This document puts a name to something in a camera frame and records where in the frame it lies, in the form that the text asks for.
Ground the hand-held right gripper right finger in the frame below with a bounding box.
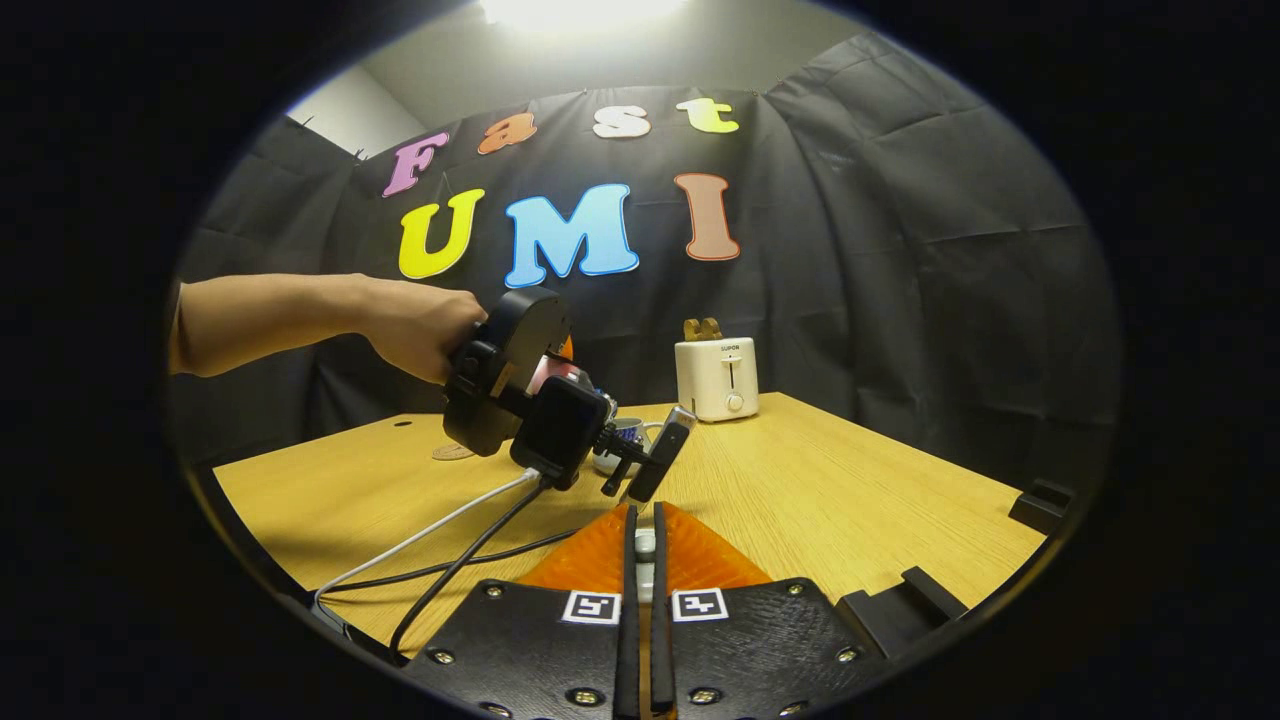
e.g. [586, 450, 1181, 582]
[652, 500, 891, 720]

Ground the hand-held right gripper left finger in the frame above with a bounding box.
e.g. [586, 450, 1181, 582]
[400, 503, 641, 720]

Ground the clear water bottle pink label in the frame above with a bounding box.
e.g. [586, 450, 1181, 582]
[527, 352, 611, 406]

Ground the white blue teacup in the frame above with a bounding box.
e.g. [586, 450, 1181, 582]
[593, 416, 669, 477]

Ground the white toaster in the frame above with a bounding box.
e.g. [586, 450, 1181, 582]
[674, 336, 761, 424]

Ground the black plastic stand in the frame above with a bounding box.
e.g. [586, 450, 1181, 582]
[1008, 478, 1076, 536]

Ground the ceiling light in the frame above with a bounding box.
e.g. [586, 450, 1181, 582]
[480, 0, 691, 31]

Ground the black backdrop cloth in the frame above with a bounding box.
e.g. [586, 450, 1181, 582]
[168, 30, 1121, 491]

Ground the white cable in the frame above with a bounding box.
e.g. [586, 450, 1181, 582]
[315, 468, 546, 601]

